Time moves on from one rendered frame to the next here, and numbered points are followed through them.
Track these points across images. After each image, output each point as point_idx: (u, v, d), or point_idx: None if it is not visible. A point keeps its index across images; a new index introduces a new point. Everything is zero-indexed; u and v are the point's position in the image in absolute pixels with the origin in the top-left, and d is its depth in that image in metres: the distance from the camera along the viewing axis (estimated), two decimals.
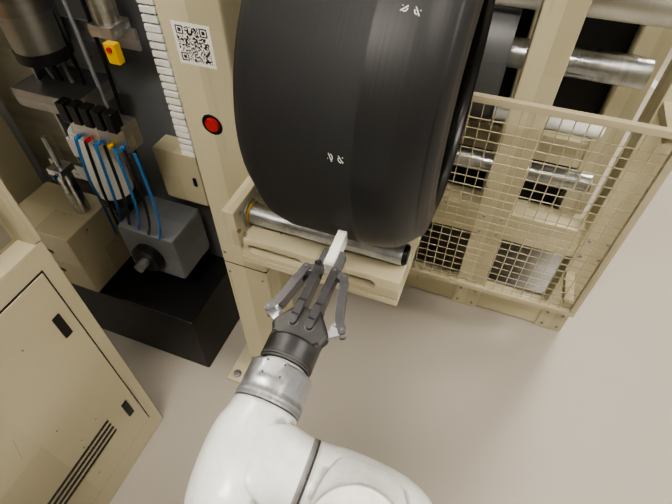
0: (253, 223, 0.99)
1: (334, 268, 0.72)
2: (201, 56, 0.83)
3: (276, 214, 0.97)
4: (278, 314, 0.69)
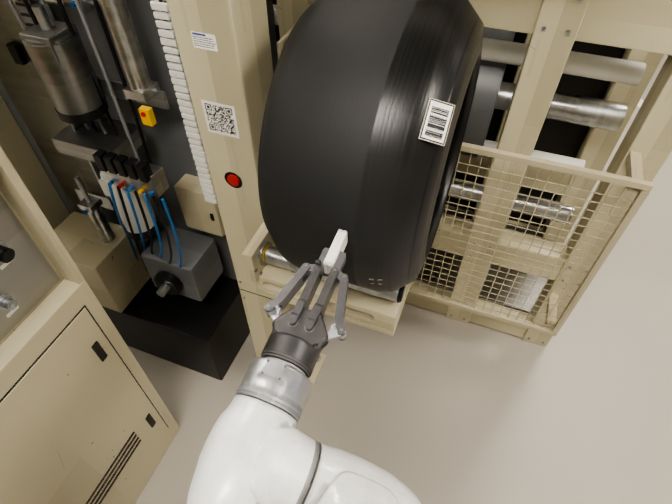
0: (271, 248, 1.13)
1: (334, 268, 0.72)
2: (226, 127, 0.98)
3: None
4: (278, 315, 0.69)
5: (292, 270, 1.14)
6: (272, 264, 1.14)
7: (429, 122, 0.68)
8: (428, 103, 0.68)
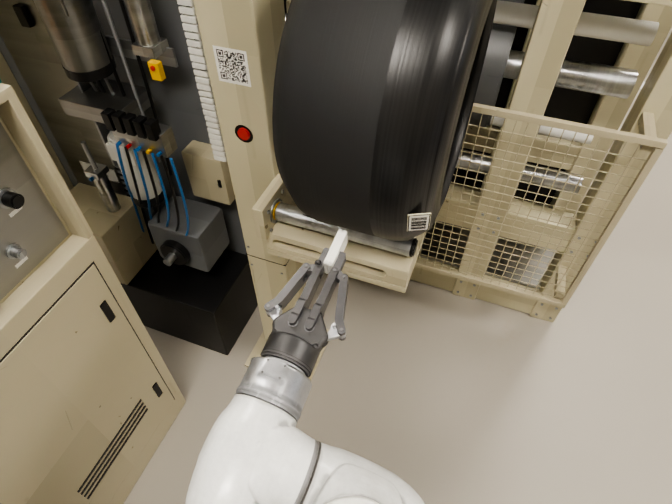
0: None
1: (334, 268, 0.72)
2: (237, 75, 0.97)
3: (299, 226, 1.13)
4: (278, 314, 0.69)
5: (302, 216, 1.10)
6: (286, 206, 1.12)
7: (412, 224, 0.84)
8: (407, 217, 0.82)
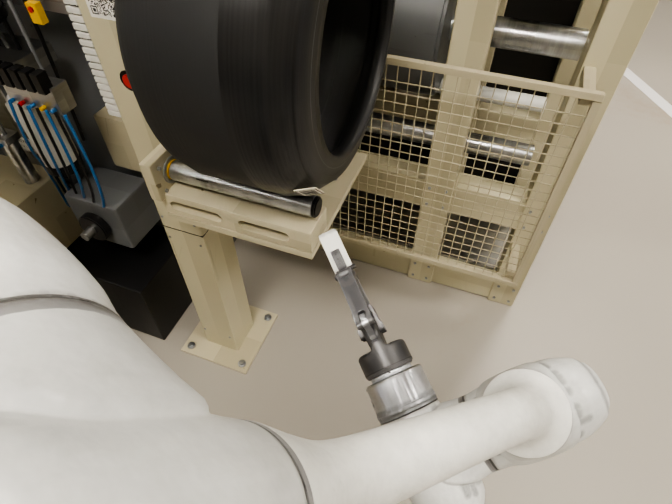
0: None
1: None
2: (108, 9, 0.86)
3: None
4: None
5: (196, 180, 1.00)
6: (178, 169, 1.00)
7: (304, 193, 0.84)
8: (295, 192, 0.82)
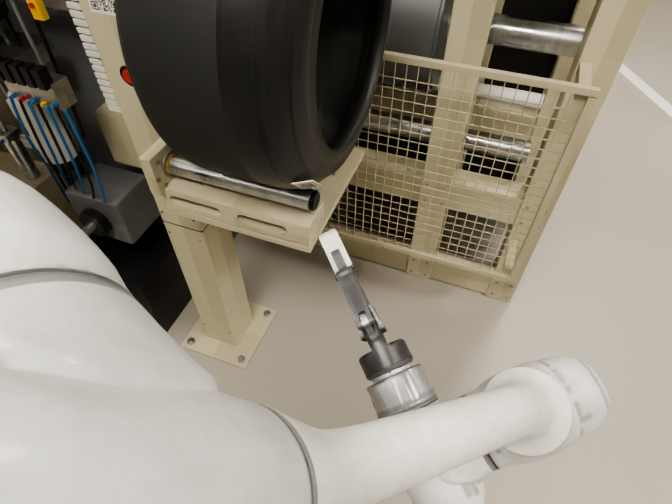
0: None
1: None
2: (108, 4, 0.87)
3: None
4: None
5: (195, 174, 1.01)
6: (177, 163, 1.01)
7: (302, 186, 0.85)
8: (292, 185, 0.83)
